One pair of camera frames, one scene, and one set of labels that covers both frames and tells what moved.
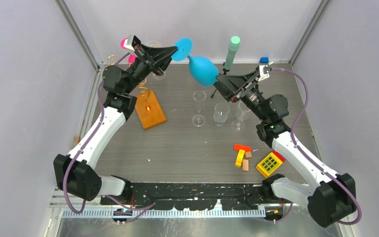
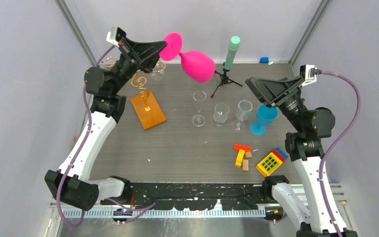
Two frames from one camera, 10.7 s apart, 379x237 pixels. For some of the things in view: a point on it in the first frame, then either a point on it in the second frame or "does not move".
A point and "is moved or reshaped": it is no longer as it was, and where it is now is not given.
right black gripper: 230,87 -> 270,90
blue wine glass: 203,71 is moved or reshaped
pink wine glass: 132,58 is moved or reshaped
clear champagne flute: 199,120 does not move
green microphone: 234,44 does not move
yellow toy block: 240,158 does not move
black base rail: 189,196 does not move
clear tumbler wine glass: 220,114 does not move
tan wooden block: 245,163 does not move
